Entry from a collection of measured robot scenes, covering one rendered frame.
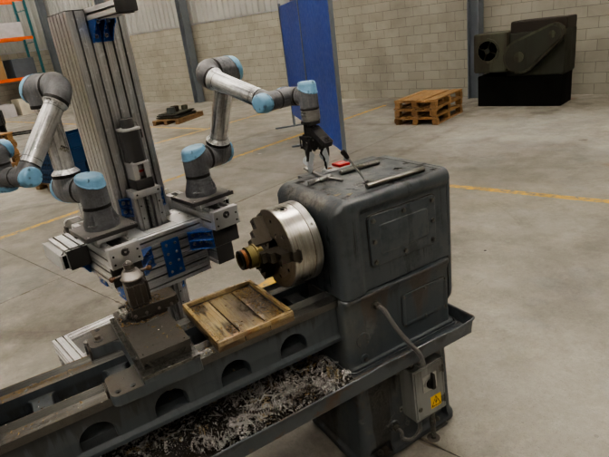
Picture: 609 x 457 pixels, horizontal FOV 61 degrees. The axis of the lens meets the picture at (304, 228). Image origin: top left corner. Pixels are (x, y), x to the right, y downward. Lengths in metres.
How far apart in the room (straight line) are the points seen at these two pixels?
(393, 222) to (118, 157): 1.28
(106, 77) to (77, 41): 0.18
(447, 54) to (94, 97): 10.68
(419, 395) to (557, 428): 0.71
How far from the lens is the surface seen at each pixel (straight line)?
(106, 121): 2.49
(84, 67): 2.46
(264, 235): 1.96
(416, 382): 2.34
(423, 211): 2.10
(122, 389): 1.72
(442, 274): 2.30
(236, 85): 2.16
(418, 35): 12.87
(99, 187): 2.30
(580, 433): 2.80
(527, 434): 2.74
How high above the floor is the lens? 1.84
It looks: 21 degrees down
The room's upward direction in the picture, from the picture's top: 8 degrees counter-clockwise
